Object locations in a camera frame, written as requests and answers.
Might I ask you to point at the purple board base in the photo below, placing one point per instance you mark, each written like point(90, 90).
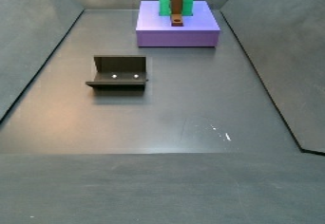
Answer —
point(156, 32)

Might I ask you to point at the green block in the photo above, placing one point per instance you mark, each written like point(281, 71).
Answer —
point(165, 8)
point(188, 7)

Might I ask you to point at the brown upright block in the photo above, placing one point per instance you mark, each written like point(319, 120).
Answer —
point(177, 7)

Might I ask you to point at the black angled bracket stand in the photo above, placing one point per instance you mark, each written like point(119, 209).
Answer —
point(119, 72)

